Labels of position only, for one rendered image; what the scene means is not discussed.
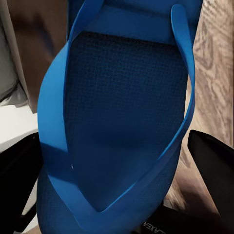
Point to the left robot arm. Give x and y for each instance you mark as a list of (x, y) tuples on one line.
[(29, 212)]

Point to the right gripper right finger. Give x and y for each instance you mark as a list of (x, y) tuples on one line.
[(215, 162)]

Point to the sandal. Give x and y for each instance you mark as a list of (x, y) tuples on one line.
[(111, 114)]

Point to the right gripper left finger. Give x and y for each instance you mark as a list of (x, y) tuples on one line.
[(20, 166)]

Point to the bed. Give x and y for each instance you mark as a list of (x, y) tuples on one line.
[(32, 33)]

